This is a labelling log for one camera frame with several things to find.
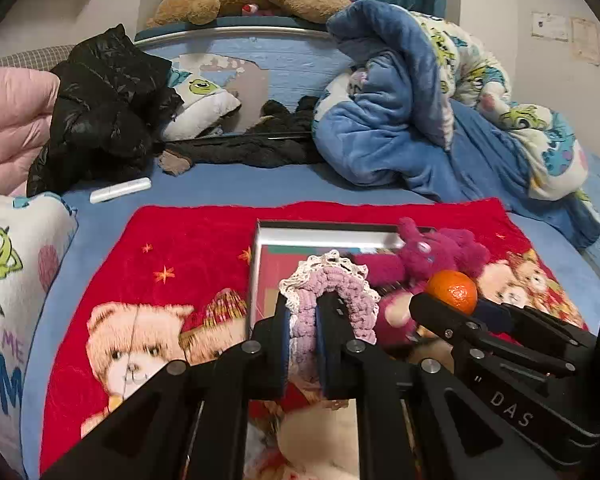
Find pink crochet scrunchie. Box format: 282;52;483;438
278;249;380;393

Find magenta plush bear toy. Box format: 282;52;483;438
352;217;490;348

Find black shallow box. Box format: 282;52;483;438
248;220;404;328

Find cream plush rabbit toy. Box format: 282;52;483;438
277;400;360;479

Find red teddy bear blanket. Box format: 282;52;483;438
38;197;589;476

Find dark grey garment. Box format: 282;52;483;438
157;96;323;176

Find blue monster print duvet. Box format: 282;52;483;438
312;0;600;250

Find small monster print pillow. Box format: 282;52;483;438
161;68;242;142

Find white monster scream pillow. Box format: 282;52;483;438
0;193;78;472

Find blue bed headboard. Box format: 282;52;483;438
135;16;351;133

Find black puffer jacket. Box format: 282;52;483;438
27;25;183;197

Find brown plush dog toy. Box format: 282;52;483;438
147;0;351;28

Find pink quilted comforter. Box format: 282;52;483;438
0;67;60;196

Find paper notes on wall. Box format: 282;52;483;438
529;8;600;111

